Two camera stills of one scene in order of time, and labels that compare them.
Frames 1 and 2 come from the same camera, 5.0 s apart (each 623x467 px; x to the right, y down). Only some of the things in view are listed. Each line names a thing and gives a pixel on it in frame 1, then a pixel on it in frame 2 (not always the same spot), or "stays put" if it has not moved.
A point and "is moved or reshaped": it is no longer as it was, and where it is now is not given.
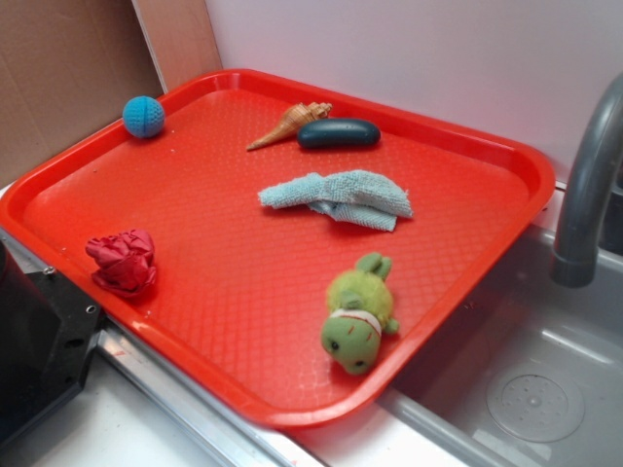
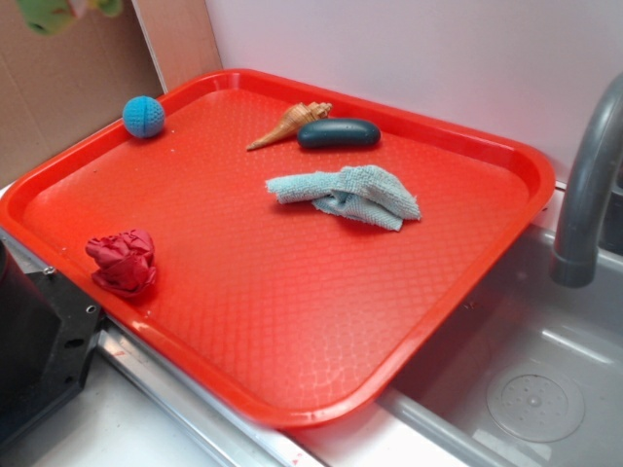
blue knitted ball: [143, 116] stays put
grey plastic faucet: [574, 263] stays put
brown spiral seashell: [291, 122] stays put
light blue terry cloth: [354, 195] is moved or reshaped
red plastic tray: [295, 250] stays put
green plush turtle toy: [359, 302] → [52, 17]
